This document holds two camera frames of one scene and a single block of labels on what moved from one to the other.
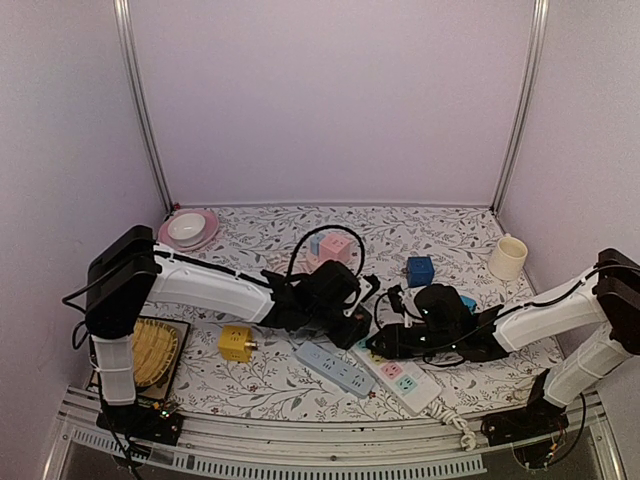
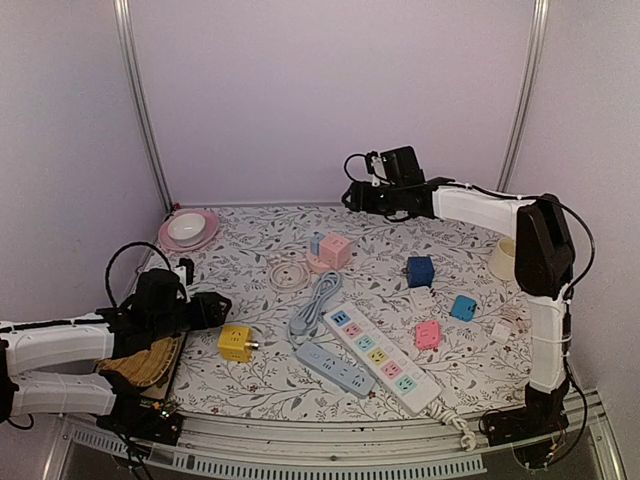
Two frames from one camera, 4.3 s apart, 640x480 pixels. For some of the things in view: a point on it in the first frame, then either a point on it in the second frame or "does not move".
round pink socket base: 312,261 does not move
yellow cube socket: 231,343 does not move
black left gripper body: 322,321 -> 168,324
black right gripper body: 444,343 -> 382,205
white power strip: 407,382 does not move
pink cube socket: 334,247 does not move
